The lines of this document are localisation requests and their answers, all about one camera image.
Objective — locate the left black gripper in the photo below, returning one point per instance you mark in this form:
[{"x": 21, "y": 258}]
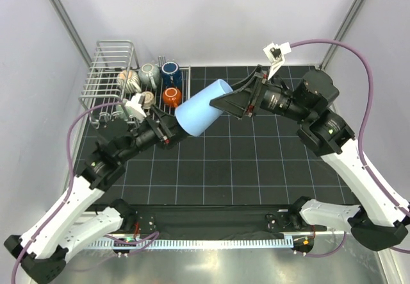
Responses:
[{"x": 166, "y": 131}]

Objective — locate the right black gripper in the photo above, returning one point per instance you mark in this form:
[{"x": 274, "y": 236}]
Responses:
[{"x": 244, "y": 100}]

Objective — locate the light blue plastic cup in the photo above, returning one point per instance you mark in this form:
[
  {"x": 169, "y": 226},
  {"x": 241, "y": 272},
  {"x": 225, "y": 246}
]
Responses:
[{"x": 196, "y": 114}]

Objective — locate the orange black ceramic mug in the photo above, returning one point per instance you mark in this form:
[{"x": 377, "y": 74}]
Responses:
[{"x": 172, "y": 97}]

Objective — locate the small tan ceramic cup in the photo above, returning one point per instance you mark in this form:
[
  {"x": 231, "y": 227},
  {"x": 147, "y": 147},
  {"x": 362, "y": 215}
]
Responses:
[{"x": 149, "y": 99}]

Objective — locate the mint green plastic cup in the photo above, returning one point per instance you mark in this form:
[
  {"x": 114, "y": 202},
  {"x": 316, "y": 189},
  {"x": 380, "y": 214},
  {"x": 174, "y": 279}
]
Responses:
[{"x": 119, "y": 112}]

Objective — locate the dark blue mug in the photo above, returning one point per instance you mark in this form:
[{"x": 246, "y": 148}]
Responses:
[{"x": 171, "y": 74}]

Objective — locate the beige ribbed ceramic mug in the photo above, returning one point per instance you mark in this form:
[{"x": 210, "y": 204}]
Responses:
[{"x": 129, "y": 81}]

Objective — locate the grey speckled round mug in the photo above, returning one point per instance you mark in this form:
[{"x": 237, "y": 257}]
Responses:
[{"x": 150, "y": 76}]

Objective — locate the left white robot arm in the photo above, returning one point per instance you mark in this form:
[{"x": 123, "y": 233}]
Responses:
[{"x": 45, "y": 249}]

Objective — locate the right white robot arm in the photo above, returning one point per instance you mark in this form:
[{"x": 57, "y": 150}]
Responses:
[{"x": 377, "y": 221}]

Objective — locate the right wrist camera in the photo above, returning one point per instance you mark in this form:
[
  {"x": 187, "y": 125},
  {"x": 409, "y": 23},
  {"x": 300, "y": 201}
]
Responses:
[{"x": 276, "y": 56}]

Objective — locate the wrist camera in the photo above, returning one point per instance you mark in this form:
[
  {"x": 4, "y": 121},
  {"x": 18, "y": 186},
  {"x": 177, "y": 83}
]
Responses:
[
  {"x": 134, "y": 107},
  {"x": 276, "y": 56}
]

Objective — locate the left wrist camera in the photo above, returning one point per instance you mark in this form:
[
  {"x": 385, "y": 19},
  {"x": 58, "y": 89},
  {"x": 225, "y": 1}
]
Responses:
[{"x": 134, "y": 107}]

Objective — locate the metal wire dish rack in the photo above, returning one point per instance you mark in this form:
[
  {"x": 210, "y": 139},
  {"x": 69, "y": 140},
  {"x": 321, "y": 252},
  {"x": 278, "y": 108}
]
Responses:
[{"x": 118, "y": 87}]

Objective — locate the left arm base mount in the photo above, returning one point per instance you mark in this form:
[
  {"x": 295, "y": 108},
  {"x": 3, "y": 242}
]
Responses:
[{"x": 144, "y": 223}]

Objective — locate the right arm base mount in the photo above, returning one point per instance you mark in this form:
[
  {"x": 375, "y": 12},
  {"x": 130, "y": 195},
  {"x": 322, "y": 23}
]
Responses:
[{"x": 278, "y": 221}]

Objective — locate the slotted cable duct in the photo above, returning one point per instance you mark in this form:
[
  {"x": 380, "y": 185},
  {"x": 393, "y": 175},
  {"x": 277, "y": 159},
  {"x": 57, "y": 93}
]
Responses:
[{"x": 109, "y": 244}]

